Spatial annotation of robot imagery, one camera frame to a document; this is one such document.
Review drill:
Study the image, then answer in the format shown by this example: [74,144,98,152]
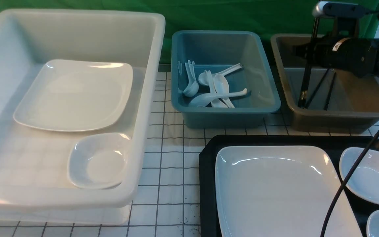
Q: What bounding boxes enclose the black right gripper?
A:
[295,36,379,78]

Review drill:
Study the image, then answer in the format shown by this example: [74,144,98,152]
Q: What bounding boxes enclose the black chopstick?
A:
[304,69,330,109]
[323,72,337,111]
[298,18,320,109]

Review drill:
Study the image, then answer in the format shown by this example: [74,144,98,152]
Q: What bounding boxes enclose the white soup spoon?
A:
[188,88,248,107]

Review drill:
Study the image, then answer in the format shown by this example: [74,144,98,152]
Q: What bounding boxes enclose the white rice plate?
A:
[215,145,363,237]

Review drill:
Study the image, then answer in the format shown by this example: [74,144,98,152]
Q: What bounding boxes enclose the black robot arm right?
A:
[292,36,379,78]

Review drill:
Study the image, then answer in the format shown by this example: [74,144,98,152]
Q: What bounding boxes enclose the white square plate in bin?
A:
[13,59,134,132]

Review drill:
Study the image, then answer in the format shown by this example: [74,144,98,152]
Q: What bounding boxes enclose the brown plastic bin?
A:
[270,34,379,133]

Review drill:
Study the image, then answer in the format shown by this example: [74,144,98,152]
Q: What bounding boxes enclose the black serving tray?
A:
[199,135,379,237]

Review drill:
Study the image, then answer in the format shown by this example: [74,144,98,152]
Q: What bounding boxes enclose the green cloth backdrop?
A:
[0,0,379,65]

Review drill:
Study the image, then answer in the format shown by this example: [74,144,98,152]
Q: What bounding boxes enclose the white spoon centre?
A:
[205,71,235,108]

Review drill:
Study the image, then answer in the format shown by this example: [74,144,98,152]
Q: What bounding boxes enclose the blue plastic bin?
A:
[170,30,281,129]

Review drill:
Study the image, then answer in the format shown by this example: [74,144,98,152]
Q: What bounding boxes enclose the white spoon left pair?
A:
[182,60,199,97]

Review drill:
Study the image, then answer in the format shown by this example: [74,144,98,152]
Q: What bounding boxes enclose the small white bowl in bin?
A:
[67,133,131,189]

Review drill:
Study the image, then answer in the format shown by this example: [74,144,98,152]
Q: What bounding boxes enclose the large white plastic bin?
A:
[0,9,165,224]

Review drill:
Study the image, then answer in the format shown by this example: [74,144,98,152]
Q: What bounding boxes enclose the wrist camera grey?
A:
[312,1,371,18]

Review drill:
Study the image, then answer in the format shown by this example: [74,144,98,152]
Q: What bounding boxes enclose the black cable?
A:
[320,0,379,237]

